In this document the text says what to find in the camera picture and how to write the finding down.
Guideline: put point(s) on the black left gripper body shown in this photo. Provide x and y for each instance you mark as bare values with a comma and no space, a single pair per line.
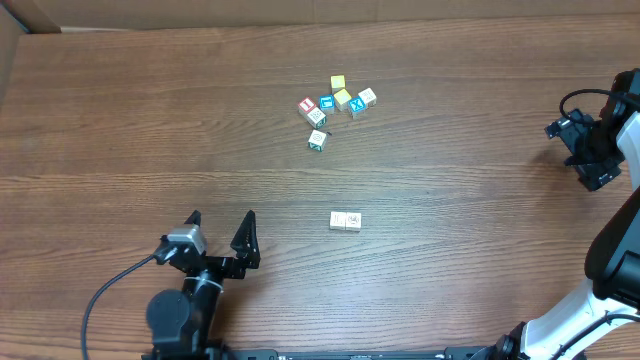
220,265

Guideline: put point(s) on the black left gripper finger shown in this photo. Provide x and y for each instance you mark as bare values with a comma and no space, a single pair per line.
194,218
245,242

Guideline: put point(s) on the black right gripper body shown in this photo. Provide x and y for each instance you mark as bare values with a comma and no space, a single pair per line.
580,156

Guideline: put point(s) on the white plain letter block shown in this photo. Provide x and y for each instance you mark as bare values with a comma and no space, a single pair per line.
338,220

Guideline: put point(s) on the white shell number block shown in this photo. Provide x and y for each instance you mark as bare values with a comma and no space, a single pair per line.
353,221

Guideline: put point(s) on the white green Z block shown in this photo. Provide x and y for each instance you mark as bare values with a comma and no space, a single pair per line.
317,140

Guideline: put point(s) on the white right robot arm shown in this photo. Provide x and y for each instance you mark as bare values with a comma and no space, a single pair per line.
608,297

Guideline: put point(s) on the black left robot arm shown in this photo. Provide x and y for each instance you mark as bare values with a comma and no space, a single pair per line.
180,320

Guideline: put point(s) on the white green pattern block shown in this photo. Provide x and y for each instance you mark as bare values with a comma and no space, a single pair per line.
316,118

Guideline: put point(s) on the red I block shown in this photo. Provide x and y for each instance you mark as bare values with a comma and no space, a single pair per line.
305,106

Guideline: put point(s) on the blue letter block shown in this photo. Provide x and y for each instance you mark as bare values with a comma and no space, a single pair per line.
326,104

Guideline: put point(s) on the yellow block near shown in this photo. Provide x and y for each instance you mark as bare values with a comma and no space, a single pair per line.
341,99

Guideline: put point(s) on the yellow block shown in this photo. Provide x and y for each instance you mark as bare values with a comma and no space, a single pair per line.
337,83
341,99

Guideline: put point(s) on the blue X block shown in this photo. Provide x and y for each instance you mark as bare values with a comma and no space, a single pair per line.
357,107

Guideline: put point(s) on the yellow block far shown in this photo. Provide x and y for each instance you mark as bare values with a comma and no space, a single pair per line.
337,83

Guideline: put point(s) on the white block far right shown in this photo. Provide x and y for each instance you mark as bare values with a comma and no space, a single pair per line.
369,97

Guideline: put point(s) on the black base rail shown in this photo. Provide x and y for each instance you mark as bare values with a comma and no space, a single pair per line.
450,353

